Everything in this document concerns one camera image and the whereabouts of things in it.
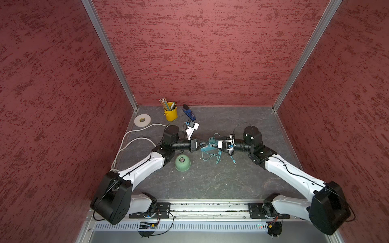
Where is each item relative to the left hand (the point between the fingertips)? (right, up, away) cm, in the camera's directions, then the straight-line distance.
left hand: (207, 146), depth 74 cm
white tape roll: (-47, +13, +38) cm, 61 cm away
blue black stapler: (-12, +19, +40) cm, 46 cm away
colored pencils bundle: (-27, +24, +30) cm, 47 cm away
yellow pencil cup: (-24, +17, +34) cm, 45 cm away
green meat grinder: (-13, -10, +6) cm, 18 cm away
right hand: (+4, +2, +2) cm, 4 cm away
